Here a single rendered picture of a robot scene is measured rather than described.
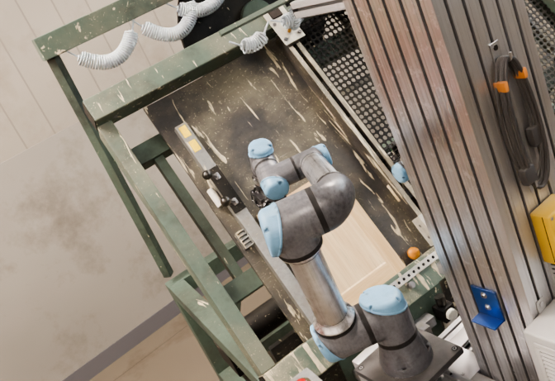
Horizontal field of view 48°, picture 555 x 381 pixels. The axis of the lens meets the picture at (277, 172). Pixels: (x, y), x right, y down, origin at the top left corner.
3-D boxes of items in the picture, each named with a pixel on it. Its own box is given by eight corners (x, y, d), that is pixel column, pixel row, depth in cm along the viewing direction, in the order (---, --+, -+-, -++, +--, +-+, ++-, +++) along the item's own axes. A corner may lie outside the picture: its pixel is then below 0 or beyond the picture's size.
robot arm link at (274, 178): (297, 173, 177) (285, 149, 184) (261, 189, 176) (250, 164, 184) (304, 190, 182) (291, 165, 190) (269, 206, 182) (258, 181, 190)
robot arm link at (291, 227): (381, 352, 167) (319, 204, 137) (330, 376, 167) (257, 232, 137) (365, 321, 177) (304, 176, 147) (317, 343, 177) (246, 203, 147)
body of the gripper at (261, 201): (269, 192, 210) (265, 166, 201) (285, 205, 205) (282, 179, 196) (251, 203, 207) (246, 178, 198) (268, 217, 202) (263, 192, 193)
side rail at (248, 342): (258, 376, 226) (262, 374, 215) (100, 138, 247) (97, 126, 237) (271, 366, 227) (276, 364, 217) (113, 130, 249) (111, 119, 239)
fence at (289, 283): (315, 334, 228) (317, 333, 224) (174, 131, 247) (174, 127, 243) (325, 326, 230) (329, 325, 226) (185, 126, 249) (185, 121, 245)
